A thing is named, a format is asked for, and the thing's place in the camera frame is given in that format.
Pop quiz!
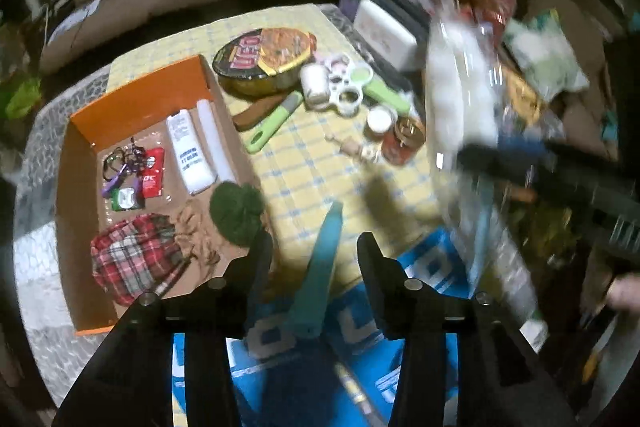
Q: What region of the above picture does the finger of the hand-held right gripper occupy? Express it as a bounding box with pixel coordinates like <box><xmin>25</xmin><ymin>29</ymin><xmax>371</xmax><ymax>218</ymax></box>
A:
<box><xmin>500</xmin><ymin>136</ymin><xmax>556</xmax><ymax>158</ymax></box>
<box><xmin>459</xmin><ymin>143</ymin><xmax>551</xmax><ymax>188</ymax></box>

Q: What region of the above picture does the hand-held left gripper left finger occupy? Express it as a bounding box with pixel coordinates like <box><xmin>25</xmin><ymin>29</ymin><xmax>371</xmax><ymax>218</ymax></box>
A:
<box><xmin>52</xmin><ymin>232</ymin><xmax>273</xmax><ymax>427</ymax></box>

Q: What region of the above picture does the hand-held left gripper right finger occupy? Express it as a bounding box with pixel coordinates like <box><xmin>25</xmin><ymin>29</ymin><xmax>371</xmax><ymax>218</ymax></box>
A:
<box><xmin>356</xmin><ymin>232</ymin><xmax>576</xmax><ymax>427</ymax></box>

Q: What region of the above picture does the teal plastic sheath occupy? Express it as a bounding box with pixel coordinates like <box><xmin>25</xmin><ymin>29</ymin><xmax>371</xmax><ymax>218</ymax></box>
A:
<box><xmin>289</xmin><ymin>201</ymin><xmax>345</xmax><ymax>339</ymax></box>

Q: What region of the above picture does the clear plastic bag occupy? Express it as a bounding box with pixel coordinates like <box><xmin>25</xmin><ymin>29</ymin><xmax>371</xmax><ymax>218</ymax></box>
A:
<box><xmin>425</xmin><ymin>14</ymin><xmax>548</xmax><ymax>353</ymax></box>

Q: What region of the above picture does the red tin can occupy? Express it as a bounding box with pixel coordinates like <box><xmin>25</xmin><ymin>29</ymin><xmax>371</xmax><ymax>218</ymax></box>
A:
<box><xmin>381</xmin><ymin>117</ymin><xmax>426</xmax><ymax>164</ymax></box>

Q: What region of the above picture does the carabiner key ring bunch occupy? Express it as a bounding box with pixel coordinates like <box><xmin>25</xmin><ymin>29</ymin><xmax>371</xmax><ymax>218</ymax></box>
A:
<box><xmin>102</xmin><ymin>146</ymin><xmax>151</xmax><ymax>198</ymax></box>

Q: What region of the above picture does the orange cardboard box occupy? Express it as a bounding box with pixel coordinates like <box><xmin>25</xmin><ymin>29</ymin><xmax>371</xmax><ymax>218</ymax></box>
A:
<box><xmin>54</xmin><ymin>54</ymin><xmax>273</xmax><ymax>339</ymax></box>

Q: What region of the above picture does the person's right hand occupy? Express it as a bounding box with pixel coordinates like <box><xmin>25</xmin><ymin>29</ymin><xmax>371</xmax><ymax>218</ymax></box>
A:
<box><xmin>607</xmin><ymin>276</ymin><xmax>640</xmax><ymax>310</ymax></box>

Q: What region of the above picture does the green yarn pompom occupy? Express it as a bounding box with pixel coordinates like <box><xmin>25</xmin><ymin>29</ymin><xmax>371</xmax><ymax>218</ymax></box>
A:
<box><xmin>209</xmin><ymin>182</ymin><xmax>265</xmax><ymax>248</ymax></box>

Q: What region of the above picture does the beige knit cloth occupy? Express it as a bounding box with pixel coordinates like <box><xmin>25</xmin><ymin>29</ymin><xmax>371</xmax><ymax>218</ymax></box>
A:
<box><xmin>172</xmin><ymin>202</ymin><xmax>221</xmax><ymax>265</ymax></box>

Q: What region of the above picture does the dark pen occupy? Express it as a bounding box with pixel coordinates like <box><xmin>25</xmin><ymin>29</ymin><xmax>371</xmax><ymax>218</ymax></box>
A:
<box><xmin>155</xmin><ymin>257</ymin><xmax>193</xmax><ymax>298</ymax></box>

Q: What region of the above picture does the white green tissue pack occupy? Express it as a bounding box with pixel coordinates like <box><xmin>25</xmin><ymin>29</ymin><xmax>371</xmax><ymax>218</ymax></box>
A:
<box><xmin>502</xmin><ymin>9</ymin><xmax>591</xmax><ymax>102</ymax></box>

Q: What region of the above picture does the red plaid cloth pouch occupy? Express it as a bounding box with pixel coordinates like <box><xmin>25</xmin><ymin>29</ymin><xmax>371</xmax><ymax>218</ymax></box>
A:
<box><xmin>91</xmin><ymin>213</ymin><xmax>180</xmax><ymax>305</ymax></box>

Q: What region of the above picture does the small wooden dipper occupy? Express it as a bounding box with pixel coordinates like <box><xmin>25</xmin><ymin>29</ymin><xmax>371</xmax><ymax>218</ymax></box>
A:
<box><xmin>325</xmin><ymin>132</ymin><xmax>376</xmax><ymax>162</ymax></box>

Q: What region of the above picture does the white squeeze tube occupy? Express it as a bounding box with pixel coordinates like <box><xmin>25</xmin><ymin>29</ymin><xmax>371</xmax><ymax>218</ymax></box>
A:
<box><xmin>166</xmin><ymin>109</ymin><xmax>217</xmax><ymax>195</ymax></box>

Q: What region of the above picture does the white plastic cylinder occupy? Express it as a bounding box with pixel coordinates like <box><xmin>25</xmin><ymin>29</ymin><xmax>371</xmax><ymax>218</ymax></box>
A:
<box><xmin>196</xmin><ymin>99</ymin><xmax>236</xmax><ymax>185</ymax></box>

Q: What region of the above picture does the red sauce packet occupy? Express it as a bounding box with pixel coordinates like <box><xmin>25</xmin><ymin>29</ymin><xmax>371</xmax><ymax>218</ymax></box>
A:
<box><xmin>141</xmin><ymin>147</ymin><xmax>166</xmax><ymax>198</ymax></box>

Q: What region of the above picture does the green sauce packet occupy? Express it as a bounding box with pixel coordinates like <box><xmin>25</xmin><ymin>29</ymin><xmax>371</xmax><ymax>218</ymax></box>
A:
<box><xmin>111</xmin><ymin>187</ymin><xmax>146</xmax><ymax>212</ymax></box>

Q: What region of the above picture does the white rounded case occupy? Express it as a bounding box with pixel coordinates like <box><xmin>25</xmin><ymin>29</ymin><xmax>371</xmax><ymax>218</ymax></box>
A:
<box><xmin>354</xmin><ymin>0</ymin><xmax>418</xmax><ymax>70</ymax></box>

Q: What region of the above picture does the black flat case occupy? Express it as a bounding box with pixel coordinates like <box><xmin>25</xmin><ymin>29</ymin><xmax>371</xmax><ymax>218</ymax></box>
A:
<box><xmin>375</xmin><ymin>0</ymin><xmax>431</xmax><ymax>32</ymax></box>

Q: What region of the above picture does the white thread spool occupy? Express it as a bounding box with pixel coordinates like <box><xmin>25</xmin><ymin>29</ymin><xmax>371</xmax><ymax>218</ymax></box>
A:
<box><xmin>300</xmin><ymin>63</ymin><xmax>328</xmax><ymax>108</ymax></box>

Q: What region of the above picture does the instant noodle bowl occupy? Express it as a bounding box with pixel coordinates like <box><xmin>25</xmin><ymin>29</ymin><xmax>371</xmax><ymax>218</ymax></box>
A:
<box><xmin>212</xmin><ymin>28</ymin><xmax>318</xmax><ymax>96</ymax></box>

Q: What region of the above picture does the green plastic bag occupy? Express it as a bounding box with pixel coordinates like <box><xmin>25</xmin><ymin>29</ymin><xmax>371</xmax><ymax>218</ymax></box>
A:
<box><xmin>5</xmin><ymin>77</ymin><xmax>43</xmax><ymax>118</ymax></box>

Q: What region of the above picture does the light green plastic handle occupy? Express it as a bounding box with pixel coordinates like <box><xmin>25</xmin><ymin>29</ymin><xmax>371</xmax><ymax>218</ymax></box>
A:
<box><xmin>350</xmin><ymin>62</ymin><xmax>413</xmax><ymax>115</ymax></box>

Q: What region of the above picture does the green handled peeler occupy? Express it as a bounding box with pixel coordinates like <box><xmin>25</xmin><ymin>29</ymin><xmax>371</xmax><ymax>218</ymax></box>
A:
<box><xmin>245</xmin><ymin>91</ymin><xmax>305</xmax><ymax>152</ymax></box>

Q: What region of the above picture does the brown wooden handle tool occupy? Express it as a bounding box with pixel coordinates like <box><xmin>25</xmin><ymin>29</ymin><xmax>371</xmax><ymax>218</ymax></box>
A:
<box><xmin>232</xmin><ymin>94</ymin><xmax>286</xmax><ymax>132</ymax></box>

